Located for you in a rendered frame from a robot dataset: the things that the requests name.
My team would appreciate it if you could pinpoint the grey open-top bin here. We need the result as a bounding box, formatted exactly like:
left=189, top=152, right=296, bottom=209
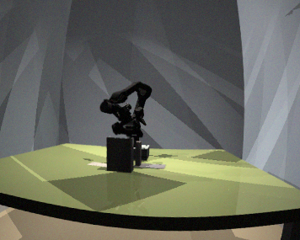
left=106, top=136, right=134, bottom=173

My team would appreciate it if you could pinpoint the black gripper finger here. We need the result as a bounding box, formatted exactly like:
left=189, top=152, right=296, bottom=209
left=137, top=111, right=146, bottom=125
left=117, top=124, right=131, bottom=136

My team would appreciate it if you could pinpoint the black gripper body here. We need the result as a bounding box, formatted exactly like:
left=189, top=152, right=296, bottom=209
left=112, top=107, right=144, bottom=136

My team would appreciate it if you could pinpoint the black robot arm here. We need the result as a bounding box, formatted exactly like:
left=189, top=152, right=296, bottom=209
left=100, top=81, right=152, bottom=147

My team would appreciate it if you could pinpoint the beige cardboard box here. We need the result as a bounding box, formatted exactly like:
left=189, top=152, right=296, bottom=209
left=135, top=141, right=142, bottom=166

